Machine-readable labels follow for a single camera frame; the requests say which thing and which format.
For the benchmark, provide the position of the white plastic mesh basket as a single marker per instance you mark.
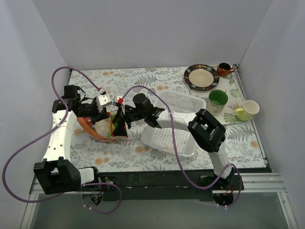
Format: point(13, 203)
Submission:
point(183, 108)

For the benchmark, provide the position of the floral serving tray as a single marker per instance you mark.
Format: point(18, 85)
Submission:
point(235, 98)

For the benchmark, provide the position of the small brown orange cup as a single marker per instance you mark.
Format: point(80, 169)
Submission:
point(223, 69)

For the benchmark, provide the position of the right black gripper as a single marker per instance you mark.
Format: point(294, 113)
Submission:
point(127, 115)

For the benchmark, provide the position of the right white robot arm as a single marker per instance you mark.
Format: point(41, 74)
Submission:
point(207, 132)

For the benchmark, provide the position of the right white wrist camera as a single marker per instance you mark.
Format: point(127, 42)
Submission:
point(119, 102)

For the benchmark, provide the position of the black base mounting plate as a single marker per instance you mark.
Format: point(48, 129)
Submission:
point(163, 185)

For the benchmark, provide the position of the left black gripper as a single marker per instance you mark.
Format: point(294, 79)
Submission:
point(99, 115)

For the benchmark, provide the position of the pale yellow green mug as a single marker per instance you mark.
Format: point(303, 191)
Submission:
point(248, 111)

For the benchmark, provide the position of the fake orange red fruit slice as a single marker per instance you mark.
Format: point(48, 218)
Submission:
point(86, 125)

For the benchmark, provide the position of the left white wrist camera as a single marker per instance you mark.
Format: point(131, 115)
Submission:
point(103, 100)

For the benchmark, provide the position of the green inside floral mug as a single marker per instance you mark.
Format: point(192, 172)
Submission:
point(216, 101)

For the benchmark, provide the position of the floral table mat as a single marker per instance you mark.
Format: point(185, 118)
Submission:
point(130, 154)

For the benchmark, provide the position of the striped rim ceramic plate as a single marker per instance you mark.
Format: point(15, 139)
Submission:
point(201, 77)

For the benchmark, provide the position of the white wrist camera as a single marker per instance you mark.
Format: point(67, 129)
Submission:
point(119, 102)
point(103, 100)

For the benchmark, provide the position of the clear zip top bag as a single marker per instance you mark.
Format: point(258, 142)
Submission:
point(112, 114)

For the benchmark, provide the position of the aluminium frame rail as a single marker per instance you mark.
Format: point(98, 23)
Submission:
point(253, 183)

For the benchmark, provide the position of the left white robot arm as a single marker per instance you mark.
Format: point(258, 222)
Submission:
point(55, 173)

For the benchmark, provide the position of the fake cauliflower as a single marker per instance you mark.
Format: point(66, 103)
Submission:
point(103, 127)

